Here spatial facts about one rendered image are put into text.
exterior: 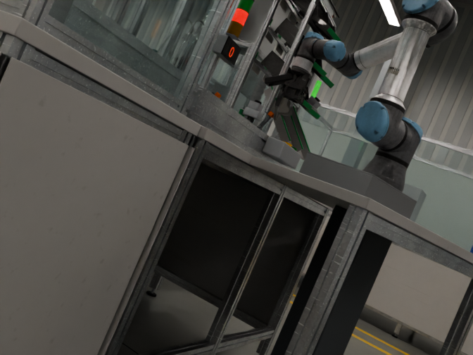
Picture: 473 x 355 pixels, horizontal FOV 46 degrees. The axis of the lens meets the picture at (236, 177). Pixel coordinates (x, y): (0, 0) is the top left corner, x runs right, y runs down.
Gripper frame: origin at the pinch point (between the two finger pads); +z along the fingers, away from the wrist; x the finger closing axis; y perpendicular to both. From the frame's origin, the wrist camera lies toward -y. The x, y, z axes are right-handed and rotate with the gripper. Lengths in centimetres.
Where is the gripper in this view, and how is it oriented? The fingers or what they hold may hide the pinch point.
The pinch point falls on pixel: (274, 116)
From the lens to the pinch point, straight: 217.3
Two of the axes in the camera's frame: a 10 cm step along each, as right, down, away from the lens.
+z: -4.0, 9.2, -0.1
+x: 3.7, 1.8, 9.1
